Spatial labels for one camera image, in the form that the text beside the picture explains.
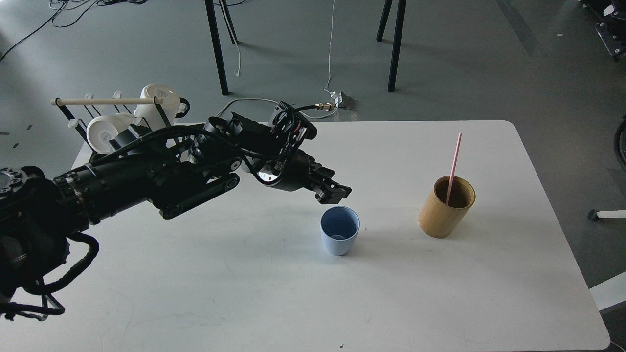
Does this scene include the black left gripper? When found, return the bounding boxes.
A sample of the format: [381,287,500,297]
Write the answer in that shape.
[256,150,353,204]

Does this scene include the blue plastic cup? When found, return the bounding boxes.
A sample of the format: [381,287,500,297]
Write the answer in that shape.
[320,206,360,256]

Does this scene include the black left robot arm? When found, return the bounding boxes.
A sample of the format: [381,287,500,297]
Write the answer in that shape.
[0,102,352,321]

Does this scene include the bamboo wooden cup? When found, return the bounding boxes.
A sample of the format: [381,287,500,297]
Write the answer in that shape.
[418,176,476,239]

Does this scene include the grey power plug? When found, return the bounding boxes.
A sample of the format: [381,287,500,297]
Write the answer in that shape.
[330,91,355,110]

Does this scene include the white mug upper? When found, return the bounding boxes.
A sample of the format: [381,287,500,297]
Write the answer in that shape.
[133,83,190,131]

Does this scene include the white mug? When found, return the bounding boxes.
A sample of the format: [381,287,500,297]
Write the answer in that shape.
[86,113,136,154]
[133,83,190,131]

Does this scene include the black table leg right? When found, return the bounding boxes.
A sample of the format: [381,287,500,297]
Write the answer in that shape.
[376,0,407,93]

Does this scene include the black table leg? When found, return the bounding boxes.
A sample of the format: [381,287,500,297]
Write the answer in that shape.
[204,0,238,96]
[376,0,407,93]

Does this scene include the black table leg left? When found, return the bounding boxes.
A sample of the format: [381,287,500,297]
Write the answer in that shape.
[204,0,238,96]

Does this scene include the white mug lower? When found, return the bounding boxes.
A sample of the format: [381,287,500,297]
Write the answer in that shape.
[86,113,136,154]

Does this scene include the white floor cable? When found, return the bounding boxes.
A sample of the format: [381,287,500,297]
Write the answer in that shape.
[211,0,338,123]

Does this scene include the wooden rack handle rod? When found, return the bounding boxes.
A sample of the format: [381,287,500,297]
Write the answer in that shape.
[50,98,164,107]

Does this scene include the black wire mug rack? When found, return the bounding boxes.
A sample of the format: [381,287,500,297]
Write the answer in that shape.
[50,97,189,154]

